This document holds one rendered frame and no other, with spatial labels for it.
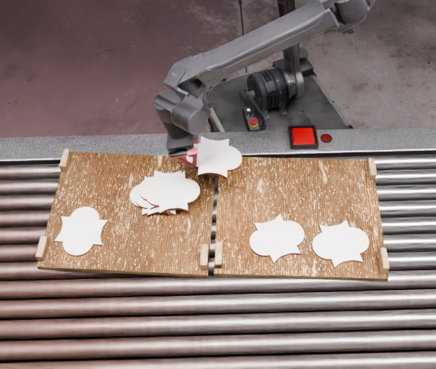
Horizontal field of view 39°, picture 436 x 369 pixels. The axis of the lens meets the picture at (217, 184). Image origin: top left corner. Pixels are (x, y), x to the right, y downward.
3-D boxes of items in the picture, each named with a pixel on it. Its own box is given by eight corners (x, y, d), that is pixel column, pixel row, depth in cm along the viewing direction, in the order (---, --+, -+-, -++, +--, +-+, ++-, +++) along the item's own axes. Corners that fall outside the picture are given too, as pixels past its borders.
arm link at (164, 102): (163, 83, 135) (146, 100, 133) (184, 94, 131) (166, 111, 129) (174, 104, 140) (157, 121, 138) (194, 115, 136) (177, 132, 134)
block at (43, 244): (42, 240, 149) (39, 235, 147) (50, 241, 149) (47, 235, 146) (37, 262, 145) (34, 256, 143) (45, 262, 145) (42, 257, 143)
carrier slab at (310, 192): (219, 159, 165) (219, 156, 163) (371, 163, 163) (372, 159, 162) (214, 276, 145) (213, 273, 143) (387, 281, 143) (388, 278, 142)
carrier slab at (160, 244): (67, 154, 166) (65, 151, 165) (216, 161, 164) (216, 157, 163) (37, 269, 146) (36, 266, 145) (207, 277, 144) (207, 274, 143)
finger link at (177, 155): (208, 148, 149) (196, 124, 141) (206, 172, 144) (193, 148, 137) (182, 153, 150) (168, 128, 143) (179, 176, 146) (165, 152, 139)
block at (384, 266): (377, 251, 146) (379, 246, 144) (385, 252, 146) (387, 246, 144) (379, 274, 143) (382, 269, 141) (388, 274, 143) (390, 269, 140)
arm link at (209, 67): (362, 2, 127) (346, -31, 118) (369, 23, 124) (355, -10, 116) (186, 86, 142) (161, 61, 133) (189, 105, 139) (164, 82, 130)
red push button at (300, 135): (291, 131, 171) (291, 127, 170) (312, 130, 171) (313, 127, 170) (293, 147, 167) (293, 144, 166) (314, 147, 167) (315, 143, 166)
